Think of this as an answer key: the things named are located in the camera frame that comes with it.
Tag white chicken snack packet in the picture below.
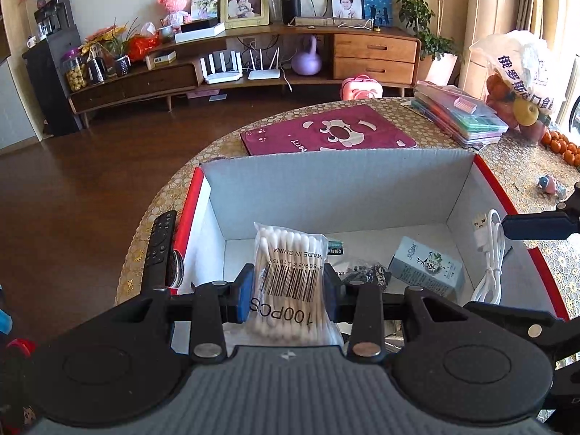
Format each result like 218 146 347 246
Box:
327 240 344 255

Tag clear bag black items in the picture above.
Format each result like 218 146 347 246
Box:
336 260 391 291

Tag bag of cotton swabs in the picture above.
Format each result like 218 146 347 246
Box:
223 223 343 352

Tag white usb cable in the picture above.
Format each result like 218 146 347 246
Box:
470 208 509 306

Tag light green tea box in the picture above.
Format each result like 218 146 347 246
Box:
388 237 464 298

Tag pink cartoon figurine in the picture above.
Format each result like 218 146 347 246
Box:
537 174 567 200

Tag pile of mandarin oranges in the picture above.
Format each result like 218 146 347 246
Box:
541 130 580 169

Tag black remote control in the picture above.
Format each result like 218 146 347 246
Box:
141 210 177 292

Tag red cardboard box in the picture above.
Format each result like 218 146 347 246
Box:
169 146 571 355

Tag stack of plastic bead cases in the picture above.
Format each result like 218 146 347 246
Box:
410 80 508 149

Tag white plastic bag of fruit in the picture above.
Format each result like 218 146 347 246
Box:
470 30 563 145

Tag maroon bear tablet case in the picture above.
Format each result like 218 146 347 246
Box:
241 105 417 156

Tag pink toy case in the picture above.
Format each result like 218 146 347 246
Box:
339 75 384 101

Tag white router tall antennas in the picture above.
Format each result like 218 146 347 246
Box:
200 50 243 84

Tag white router thin antennas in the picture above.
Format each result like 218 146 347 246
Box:
248 47 281 80

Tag wooden tv cabinet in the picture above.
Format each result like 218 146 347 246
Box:
69 24 421 117

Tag potted green plant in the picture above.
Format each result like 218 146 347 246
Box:
397 0 460 61

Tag flower pot arrangement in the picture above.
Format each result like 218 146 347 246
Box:
79 19 138 78

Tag black speaker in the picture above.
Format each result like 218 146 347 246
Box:
280 0 302 26

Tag child portrait photo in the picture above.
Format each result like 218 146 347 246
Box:
331 0 363 20

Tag blue picture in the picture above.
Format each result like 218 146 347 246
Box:
362 0 394 28

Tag pink teddy bear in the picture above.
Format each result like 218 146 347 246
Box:
157 0 192 28

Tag black cabinet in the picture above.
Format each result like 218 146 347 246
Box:
22 0 83 137

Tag framed photo cream frame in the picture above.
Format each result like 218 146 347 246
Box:
219 0 270 29

